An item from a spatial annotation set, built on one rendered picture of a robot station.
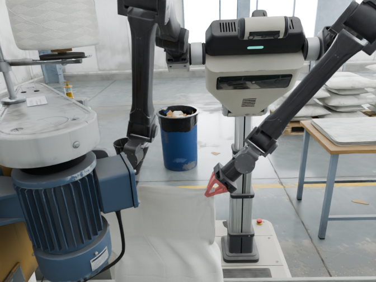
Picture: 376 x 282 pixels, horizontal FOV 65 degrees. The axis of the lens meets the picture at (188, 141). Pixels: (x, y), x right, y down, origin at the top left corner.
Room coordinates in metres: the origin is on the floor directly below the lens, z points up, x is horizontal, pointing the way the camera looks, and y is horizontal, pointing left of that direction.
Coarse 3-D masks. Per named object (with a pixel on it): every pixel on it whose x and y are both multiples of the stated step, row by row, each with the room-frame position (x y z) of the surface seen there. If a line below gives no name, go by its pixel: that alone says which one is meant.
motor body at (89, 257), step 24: (72, 168) 0.48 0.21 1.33; (24, 192) 0.45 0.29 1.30; (48, 192) 0.44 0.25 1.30; (72, 192) 0.45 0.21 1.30; (24, 216) 0.45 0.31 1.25; (48, 216) 0.43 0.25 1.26; (72, 216) 0.45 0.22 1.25; (96, 216) 0.49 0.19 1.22; (48, 240) 0.43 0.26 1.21; (72, 240) 0.45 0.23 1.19; (96, 240) 0.48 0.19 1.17; (48, 264) 0.43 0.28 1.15; (72, 264) 0.43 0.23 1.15; (96, 264) 0.46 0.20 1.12
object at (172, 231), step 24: (144, 192) 0.83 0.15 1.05; (168, 192) 0.81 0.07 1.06; (192, 192) 0.80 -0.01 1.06; (144, 216) 0.84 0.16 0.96; (168, 216) 0.81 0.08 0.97; (192, 216) 0.80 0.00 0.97; (120, 240) 0.83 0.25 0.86; (144, 240) 0.83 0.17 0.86; (168, 240) 0.81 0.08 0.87; (192, 240) 0.80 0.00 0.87; (120, 264) 0.78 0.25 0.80; (144, 264) 0.77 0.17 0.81; (168, 264) 0.76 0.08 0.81; (192, 264) 0.75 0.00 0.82; (216, 264) 0.77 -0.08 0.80
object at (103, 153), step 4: (96, 148) 0.60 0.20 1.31; (100, 148) 0.60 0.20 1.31; (104, 148) 0.60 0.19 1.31; (96, 152) 0.59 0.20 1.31; (100, 152) 0.59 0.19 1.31; (104, 152) 0.59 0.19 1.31; (108, 152) 0.60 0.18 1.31; (96, 156) 0.59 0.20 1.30; (100, 156) 0.59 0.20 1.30; (104, 156) 0.59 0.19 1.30; (108, 156) 0.59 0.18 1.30
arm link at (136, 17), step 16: (160, 0) 0.67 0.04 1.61; (128, 16) 0.70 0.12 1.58; (144, 16) 0.70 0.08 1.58; (160, 16) 0.69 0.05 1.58; (144, 32) 0.70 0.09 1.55; (144, 48) 0.72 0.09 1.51; (144, 64) 0.73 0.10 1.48; (144, 80) 0.75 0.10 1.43; (144, 96) 0.77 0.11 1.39; (144, 112) 0.79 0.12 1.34; (144, 128) 0.82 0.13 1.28
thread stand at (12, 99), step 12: (0, 48) 0.65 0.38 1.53; (0, 60) 0.65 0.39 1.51; (12, 60) 0.65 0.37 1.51; (24, 60) 0.65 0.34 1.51; (36, 60) 0.60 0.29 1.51; (48, 60) 0.59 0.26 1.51; (60, 60) 0.59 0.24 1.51; (72, 60) 0.64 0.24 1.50; (12, 84) 0.65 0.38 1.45; (12, 96) 0.65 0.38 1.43; (24, 96) 0.67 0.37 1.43
